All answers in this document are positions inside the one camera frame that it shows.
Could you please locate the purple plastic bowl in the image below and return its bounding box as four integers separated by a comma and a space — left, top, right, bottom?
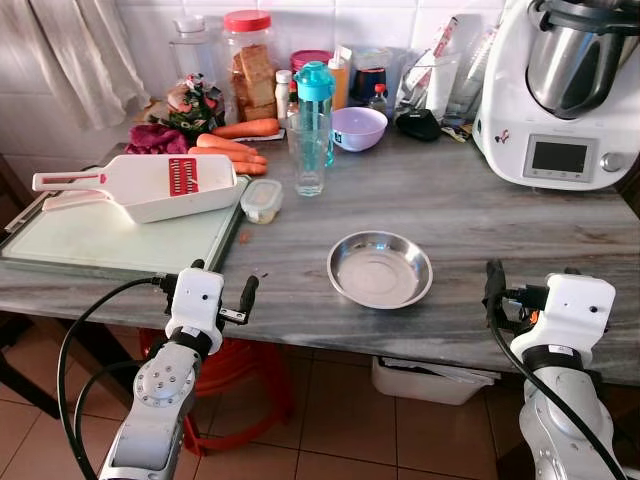
331, 106, 389, 153

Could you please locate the red plastic stool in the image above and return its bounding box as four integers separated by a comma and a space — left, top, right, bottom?
140, 330, 296, 456

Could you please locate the white mandoline slicer red blade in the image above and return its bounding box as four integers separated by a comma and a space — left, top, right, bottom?
32, 153, 239, 225

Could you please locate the small clear plastic container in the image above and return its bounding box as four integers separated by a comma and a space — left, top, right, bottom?
240, 178, 284, 225

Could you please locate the pale green cutting board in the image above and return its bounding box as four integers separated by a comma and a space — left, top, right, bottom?
0, 165, 251, 281

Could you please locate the orange carrot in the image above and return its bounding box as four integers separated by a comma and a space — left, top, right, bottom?
195, 133, 269, 166
188, 148, 268, 177
212, 118, 280, 140

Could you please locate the white plastic bin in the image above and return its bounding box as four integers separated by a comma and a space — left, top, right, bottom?
372, 356, 501, 406

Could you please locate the shallow stainless steel bowl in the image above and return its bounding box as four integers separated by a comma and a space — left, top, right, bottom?
327, 231, 435, 310

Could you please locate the purple cabbage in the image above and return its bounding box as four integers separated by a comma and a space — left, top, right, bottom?
124, 123, 191, 157

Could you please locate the clear drinking glass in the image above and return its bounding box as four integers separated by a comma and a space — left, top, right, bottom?
287, 112, 332, 198

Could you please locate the colourful wrapped vegetable pack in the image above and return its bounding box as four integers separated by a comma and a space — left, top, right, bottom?
165, 75, 226, 136

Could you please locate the small black pouch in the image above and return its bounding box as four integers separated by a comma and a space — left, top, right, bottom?
395, 108, 443, 142

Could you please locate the white food processor steel bowl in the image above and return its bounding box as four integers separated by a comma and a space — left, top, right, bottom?
472, 0, 640, 191

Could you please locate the small white bottle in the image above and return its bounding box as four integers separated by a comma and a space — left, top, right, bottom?
275, 69, 294, 119

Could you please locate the clear jar with red lid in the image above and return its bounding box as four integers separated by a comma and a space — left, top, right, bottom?
222, 10, 279, 124

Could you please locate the clear plastic jar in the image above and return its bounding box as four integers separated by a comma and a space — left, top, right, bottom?
170, 15, 223, 86

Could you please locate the teal lidded water bottle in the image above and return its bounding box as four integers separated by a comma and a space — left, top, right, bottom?
295, 61, 337, 169

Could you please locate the clear plastic bag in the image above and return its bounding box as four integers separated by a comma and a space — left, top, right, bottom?
395, 15, 501, 126

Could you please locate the small dark bottle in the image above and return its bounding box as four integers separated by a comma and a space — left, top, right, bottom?
368, 84, 391, 114

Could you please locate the orange bottle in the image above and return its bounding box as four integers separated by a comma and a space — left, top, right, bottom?
328, 45, 353, 111

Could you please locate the pink lidded container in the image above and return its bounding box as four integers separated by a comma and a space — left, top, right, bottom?
290, 49, 333, 73

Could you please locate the dark glass jar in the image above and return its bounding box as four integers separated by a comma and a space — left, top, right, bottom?
350, 47, 394, 106

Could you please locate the beige hanging cloth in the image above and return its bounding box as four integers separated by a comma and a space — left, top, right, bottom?
0, 0, 151, 131

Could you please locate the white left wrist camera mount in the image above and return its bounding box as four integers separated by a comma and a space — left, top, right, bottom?
165, 267, 226, 353

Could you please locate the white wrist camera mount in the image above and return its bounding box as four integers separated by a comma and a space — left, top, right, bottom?
512, 273, 617, 366
165, 267, 226, 353

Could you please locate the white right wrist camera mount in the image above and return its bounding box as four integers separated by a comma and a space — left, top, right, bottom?
512, 273, 617, 366

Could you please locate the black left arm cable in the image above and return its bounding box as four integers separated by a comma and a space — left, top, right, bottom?
57, 274, 179, 476

